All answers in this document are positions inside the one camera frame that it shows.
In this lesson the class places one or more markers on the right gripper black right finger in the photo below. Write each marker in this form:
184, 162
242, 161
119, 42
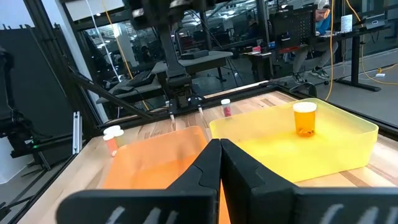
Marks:
280, 205

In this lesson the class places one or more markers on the white power strip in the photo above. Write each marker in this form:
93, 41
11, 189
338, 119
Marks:
380, 75

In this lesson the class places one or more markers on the grey office desk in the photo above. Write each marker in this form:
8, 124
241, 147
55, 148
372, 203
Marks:
136, 90
202, 59

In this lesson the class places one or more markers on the small dark side table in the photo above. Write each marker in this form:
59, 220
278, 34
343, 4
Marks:
261, 62

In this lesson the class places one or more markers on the black keyboard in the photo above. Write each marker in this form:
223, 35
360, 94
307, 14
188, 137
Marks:
141, 79

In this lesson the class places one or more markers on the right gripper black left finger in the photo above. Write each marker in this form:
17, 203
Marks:
140, 205

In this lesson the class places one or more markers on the black standing desk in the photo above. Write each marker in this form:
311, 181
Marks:
355, 59

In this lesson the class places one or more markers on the small bottle red pills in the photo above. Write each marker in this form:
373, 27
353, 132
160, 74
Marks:
227, 110

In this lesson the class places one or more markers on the black pegboard panel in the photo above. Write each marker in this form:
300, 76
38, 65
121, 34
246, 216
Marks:
292, 28

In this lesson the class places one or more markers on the open laptop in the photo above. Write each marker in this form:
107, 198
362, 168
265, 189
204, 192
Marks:
374, 22

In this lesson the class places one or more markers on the white box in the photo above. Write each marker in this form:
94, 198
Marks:
346, 23

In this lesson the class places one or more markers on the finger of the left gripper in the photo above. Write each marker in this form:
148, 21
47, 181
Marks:
172, 116
201, 110

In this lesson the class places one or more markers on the translucent orange plastic bin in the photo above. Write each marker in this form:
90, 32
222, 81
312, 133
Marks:
155, 161

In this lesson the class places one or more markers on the person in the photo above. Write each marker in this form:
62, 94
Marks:
323, 23

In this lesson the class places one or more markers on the clear bottle pale pills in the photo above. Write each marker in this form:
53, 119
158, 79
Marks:
113, 130

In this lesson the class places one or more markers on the amber pill bottle white cap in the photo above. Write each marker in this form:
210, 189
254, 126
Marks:
304, 121

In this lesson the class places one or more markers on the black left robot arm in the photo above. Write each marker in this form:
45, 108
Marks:
171, 56

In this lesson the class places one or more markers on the small bottle pink pills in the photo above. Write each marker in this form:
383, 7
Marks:
111, 146

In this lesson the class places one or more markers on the translucent yellow plastic bin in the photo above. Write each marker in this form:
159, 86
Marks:
342, 155

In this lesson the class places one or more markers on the silver aluminium bracket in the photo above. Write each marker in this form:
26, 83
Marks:
76, 133

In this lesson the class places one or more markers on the small red box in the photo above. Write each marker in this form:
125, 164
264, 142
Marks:
257, 48

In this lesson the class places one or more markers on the black equipment with green light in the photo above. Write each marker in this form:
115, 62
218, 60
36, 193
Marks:
18, 130

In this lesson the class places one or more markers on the dark grey partition panel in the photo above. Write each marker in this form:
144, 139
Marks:
34, 77

